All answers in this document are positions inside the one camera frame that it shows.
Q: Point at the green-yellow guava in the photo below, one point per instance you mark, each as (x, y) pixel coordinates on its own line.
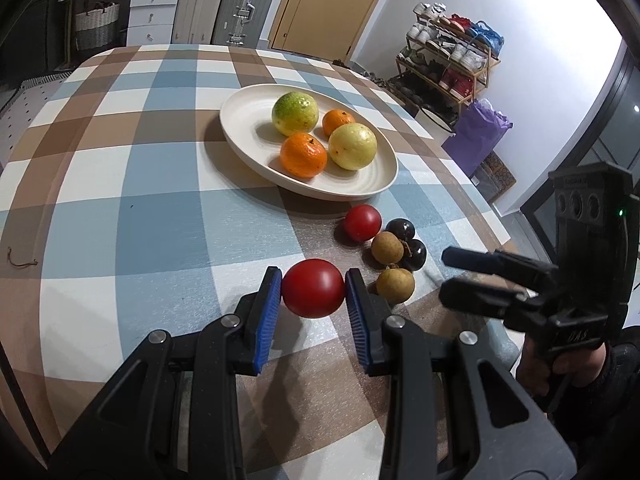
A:
(295, 112)

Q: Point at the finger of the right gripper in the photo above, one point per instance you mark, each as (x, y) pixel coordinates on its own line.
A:
(500, 262)
(503, 304)

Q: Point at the purple bag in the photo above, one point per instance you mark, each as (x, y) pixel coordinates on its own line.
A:
(476, 133)

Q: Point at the woven laundry basket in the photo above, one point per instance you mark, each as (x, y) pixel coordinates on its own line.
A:
(97, 27)

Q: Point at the beige suitcase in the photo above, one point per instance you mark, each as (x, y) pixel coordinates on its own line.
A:
(195, 21)

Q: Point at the yellow-green guava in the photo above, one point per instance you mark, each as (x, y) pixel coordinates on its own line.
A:
(353, 146)

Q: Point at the person's right hand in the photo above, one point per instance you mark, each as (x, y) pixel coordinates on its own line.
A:
(544, 378)

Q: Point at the brown longan fruit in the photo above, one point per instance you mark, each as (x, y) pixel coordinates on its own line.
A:
(395, 285)
(387, 248)

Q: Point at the red tomato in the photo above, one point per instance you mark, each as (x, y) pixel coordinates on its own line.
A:
(313, 288)
(362, 223)

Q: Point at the wooden door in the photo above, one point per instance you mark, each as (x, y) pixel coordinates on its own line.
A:
(326, 29)

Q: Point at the orange mandarin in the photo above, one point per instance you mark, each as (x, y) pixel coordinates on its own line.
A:
(334, 119)
(303, 156)

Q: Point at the silver suitcase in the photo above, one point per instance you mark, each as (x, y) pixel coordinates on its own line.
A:
(239, 23)

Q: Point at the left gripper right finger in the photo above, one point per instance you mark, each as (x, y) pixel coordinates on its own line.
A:
(374, 339)

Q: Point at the cream oval plate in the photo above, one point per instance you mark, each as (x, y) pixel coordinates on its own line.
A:
(245, 119)

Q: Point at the wooden shoe rack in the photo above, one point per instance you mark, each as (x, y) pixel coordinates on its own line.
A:
(447, 62)

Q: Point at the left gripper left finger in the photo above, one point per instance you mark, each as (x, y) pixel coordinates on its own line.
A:
(259, 313)

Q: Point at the checkered tablecloth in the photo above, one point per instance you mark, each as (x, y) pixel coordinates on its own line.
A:
(124, 210)

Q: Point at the dark purple plum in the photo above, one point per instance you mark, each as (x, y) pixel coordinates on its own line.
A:
(402, 228)
(415, 255)

